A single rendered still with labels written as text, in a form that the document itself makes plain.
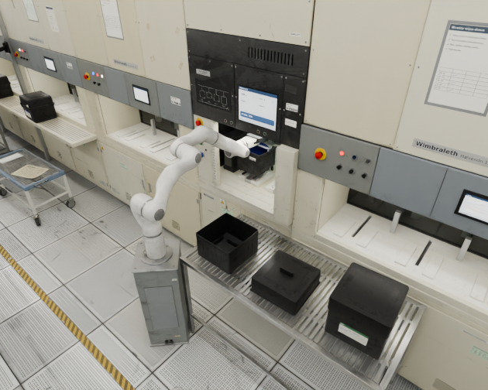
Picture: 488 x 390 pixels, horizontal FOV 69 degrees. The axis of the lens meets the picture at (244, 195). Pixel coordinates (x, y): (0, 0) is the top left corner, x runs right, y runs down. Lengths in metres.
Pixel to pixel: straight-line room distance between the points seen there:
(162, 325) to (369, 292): 1.44
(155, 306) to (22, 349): 1.09
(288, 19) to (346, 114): 0.54
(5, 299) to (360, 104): 3.05
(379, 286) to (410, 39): 1.09
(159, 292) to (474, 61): 2.00
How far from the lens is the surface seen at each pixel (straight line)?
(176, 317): 2.56
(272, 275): 2.00
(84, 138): 3.94
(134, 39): 2.89
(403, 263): 2.21
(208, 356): 2.72
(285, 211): 2.25
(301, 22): 1.88
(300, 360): 2.72
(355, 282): 1.83
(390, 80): 1.74
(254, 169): 2.62
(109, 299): 3.20
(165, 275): 2.26
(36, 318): 3.31
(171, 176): 2.06
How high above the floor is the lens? 2.31
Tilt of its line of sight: 34 degrees down
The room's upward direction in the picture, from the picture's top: straight up
